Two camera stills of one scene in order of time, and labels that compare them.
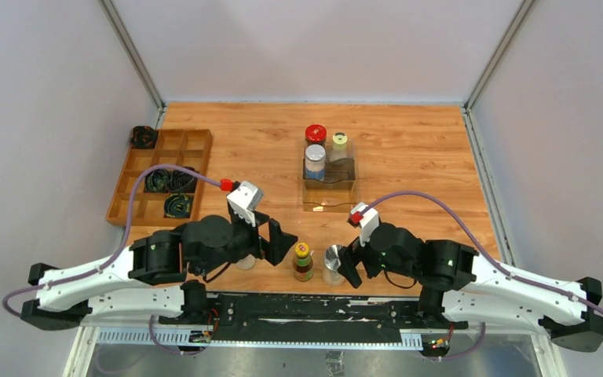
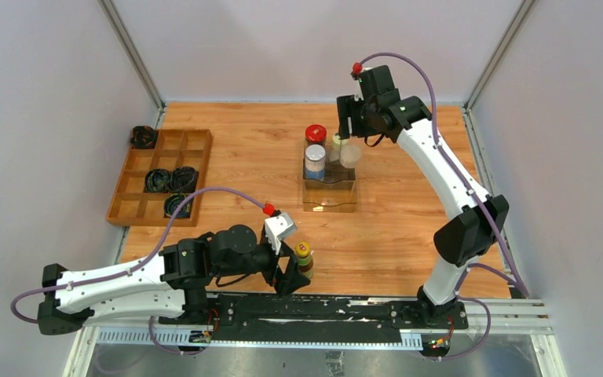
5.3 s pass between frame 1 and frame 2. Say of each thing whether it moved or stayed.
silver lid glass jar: moved
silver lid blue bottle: stayed
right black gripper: moved
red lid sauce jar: stayed
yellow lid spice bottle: stayed
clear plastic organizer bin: stayed
